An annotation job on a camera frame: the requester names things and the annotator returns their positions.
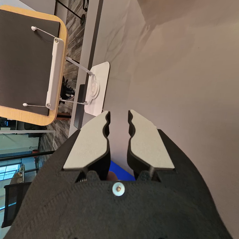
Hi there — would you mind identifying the blue plastic bin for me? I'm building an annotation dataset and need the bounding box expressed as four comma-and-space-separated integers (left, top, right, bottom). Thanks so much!
110, 160, 136, 181

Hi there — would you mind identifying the wood edged black board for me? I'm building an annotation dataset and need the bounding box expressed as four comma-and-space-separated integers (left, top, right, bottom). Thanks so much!
0, 5, 67, 126

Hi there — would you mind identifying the black mesh office chair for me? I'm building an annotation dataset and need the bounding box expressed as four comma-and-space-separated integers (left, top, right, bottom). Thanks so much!
1, 181, 32, 228

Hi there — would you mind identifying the white tablet stand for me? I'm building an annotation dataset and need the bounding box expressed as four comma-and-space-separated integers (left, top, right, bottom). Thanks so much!
23, 26, 110, 116

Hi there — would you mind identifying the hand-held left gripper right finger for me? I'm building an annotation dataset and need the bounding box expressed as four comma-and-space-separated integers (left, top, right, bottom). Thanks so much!
127, 109, 176, 180

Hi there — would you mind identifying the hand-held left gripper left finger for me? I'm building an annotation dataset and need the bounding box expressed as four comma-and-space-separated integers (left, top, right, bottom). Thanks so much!
63, 111, 112, 181

